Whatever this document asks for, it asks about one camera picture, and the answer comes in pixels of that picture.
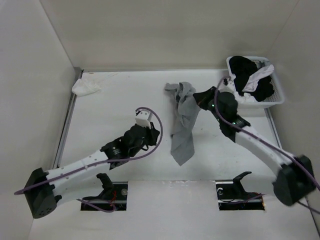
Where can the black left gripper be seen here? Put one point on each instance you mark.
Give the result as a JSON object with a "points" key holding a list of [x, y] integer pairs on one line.
{"points": [[153, 133]]}

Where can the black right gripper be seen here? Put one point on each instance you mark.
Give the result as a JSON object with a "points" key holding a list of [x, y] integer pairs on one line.
{"points": [[202, 98]]}

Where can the grey tank top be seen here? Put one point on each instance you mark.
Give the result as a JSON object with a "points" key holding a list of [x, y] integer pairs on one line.
{"points": [[186, 112]]}

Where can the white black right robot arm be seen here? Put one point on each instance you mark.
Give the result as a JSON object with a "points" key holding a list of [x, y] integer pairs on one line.
{"points": [[293, 176]]}

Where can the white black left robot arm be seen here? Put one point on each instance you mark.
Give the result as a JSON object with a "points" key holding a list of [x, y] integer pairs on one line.
{"points": [[87, 178]]}

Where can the white tank top in basket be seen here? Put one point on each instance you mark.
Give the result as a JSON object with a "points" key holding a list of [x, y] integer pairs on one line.
{"points": [[257, 77]]}

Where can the black tank top in basket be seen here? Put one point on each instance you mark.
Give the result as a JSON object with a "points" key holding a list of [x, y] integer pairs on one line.
{"points": [[247, 75]]}

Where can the white folded tank top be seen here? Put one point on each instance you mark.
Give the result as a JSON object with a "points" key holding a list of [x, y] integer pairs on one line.
{"points": [[84, 87]]}

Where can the white plastic laundry basket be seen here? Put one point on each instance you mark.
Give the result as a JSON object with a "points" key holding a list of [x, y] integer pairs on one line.
{"points": [[256, 82]]}

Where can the white front cover board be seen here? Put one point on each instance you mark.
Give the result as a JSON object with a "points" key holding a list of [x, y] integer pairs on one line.
{"points": [[176, 210]]}

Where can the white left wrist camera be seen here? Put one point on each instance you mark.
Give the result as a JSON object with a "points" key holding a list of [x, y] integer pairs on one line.
{"points": [[143, 118]]}

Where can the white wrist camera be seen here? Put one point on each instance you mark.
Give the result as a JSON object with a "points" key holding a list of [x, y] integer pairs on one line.
{"points": [[228, 86], [143, 118]]}

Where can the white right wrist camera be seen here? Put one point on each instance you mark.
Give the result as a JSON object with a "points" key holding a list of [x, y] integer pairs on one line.
{"points": [[228, 86]]}

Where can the aluminium table edge rail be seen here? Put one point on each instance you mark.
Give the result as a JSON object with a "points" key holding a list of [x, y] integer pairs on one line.
{"points": [[56, 161]]}

